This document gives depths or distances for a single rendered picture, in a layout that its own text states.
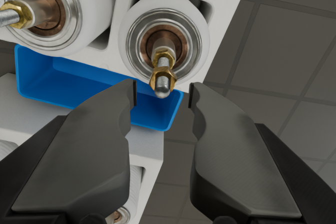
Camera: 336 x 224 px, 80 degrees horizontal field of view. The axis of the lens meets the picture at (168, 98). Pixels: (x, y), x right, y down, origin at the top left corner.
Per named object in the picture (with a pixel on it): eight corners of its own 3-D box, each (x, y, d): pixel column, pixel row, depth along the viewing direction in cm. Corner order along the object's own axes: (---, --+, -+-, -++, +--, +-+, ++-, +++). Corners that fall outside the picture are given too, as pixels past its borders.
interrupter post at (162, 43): (149, 37, 20) (147, 47, 17) (173, 33, 20) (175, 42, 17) (154, 60, 21) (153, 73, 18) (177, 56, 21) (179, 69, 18)
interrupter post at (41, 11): (59, 20, 19) (40, 27, 16) (35, 24, 19) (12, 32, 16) (48, -8, 18) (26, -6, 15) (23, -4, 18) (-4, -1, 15)
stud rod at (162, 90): (168, 47, 19) (169, 84, 12) (169, 57, 19) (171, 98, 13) (157, 49, 19) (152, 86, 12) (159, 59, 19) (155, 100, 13)
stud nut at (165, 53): (173, 47, 17) (173, 50, 16) (176, 66, 18) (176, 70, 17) (150, 51, 17) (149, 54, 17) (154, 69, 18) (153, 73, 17)
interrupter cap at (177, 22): (117, 15, 19) (115, 16, 18) (197, 0, 18) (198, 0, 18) (137, 86, 23) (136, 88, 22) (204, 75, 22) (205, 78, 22)
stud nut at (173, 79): (174, 64, 14) (175, 69, 13) (178, 86, 15) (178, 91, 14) (146, 68, 14) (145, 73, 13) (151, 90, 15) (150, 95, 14)
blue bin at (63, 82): (48, 70, 48) (16, 96, 38) (49, 25, 43) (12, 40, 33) (167, 103, 53) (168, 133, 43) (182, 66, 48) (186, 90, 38)
